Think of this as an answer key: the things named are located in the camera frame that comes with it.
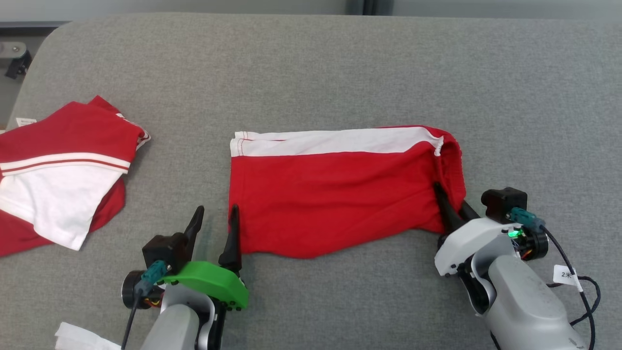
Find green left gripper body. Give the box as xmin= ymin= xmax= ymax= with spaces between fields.
xmin=162 ymin=261 xmax=250 ymax=311

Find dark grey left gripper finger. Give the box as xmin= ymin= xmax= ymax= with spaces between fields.
xmin=182 ymin=205 xmax=205 ymax=266
xmin=218 ymin=204 xmax=242 ymax=274

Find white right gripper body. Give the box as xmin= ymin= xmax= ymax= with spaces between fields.
xmin=433 ymin=217 xmax=518 ymax=278

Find red shorts with white stripe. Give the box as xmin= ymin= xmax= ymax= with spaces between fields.
xmin=228 ymin=125 xmax=467 ymax=260

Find red and white shirt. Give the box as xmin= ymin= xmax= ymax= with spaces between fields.
xmin=0 ymin=95 xmax=152 ymax=258

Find white crumpled cloth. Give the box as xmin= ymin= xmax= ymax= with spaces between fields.
xmin=54 ymin=321 xmax=123 ymax=350

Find grey fabric sofa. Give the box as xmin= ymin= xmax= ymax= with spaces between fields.
xmin=0 ymin=12 xmax=622 ymax=350

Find teal left cable connector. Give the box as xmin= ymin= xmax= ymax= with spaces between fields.
xmin=139 ymin=260 xmax=169 ymax=296

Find teal cable connector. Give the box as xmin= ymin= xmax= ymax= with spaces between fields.
xmin=139 ymin=260 xmax=169 ymax=296
xmin=506 ymin=207 xmax=546 ymax=232

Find teal right cable connector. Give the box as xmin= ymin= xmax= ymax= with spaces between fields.
xmin=506 ymin=207 xmax=546 ymax=232

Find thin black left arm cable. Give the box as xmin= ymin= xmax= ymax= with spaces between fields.
xmin=121 ymin=291 xmax=144 ymax=350

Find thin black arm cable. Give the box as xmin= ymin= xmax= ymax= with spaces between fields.
xmin=121 ymin=291 xmax=144 ymax=350
xmin=488 ymin=226 xmax=602 ymax=350

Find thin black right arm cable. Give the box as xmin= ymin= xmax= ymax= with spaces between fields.
xmin=488 ymin=226 xmax=602 ymax=350

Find white paper cable tag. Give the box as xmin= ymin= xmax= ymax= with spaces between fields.
xmin=553 ymin=264 xmax=582 ymax=293

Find grey metal bracket with bolt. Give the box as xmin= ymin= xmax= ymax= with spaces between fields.
xmin=0 ymin=41 xmax=33 ymax=79

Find dark grey vertical post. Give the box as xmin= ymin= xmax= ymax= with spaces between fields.
xmin=346 ymin=0 xmax=394 ymax=16

